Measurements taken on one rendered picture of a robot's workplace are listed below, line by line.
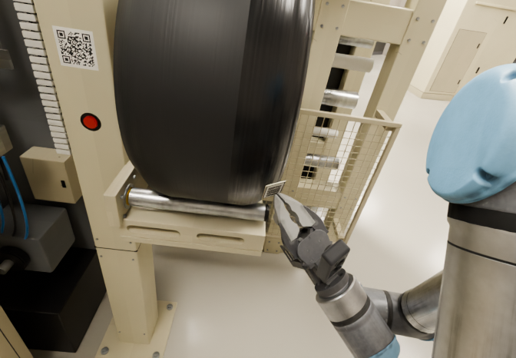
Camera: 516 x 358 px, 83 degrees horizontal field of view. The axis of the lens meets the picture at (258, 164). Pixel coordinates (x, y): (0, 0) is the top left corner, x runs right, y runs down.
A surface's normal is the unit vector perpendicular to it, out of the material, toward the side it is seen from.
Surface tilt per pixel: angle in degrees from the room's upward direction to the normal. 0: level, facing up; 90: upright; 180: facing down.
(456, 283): 91
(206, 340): 0
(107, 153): 90
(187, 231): 90
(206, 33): 62
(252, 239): 90
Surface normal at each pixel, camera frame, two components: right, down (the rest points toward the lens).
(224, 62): 0.04, 0.19
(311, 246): 0.26, -0.23
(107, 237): -0.02, 0.56
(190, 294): 0.15, -0.82
